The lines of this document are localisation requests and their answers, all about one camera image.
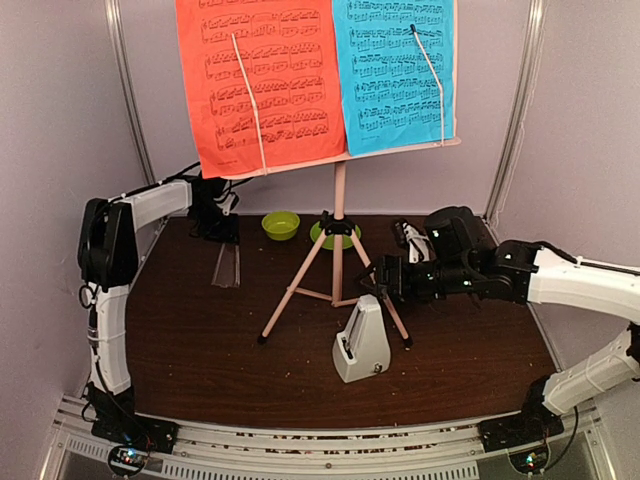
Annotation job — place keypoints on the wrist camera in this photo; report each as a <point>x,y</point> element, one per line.
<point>412,241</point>
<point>226,203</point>

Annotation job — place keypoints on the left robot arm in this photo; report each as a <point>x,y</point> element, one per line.
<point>109,261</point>

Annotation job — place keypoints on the small green bowl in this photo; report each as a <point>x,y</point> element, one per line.
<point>281,225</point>

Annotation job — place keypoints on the green plate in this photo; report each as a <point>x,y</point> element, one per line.
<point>328,243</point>

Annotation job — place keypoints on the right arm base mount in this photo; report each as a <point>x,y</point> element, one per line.
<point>524,437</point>

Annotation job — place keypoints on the aluminium front rail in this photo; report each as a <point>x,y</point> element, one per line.
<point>449,450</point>

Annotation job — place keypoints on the pink music stand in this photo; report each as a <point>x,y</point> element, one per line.
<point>339,225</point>

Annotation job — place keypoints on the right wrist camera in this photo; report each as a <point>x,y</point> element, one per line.
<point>412,241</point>

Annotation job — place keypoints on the blue cloth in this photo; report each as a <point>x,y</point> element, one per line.
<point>396,65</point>

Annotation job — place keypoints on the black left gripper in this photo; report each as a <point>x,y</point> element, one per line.
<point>227,235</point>

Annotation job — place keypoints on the clear metronome cover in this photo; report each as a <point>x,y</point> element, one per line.
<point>227,269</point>

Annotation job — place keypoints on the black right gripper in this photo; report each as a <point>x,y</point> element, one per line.
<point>399,288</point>

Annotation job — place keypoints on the red sheet music mat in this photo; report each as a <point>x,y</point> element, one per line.
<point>262,84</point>

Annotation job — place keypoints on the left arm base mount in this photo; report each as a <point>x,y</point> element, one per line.
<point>135,442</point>

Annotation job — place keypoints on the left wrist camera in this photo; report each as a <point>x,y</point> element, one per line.
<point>226,203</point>

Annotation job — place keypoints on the grey metronome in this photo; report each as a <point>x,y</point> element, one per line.
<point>362,349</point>

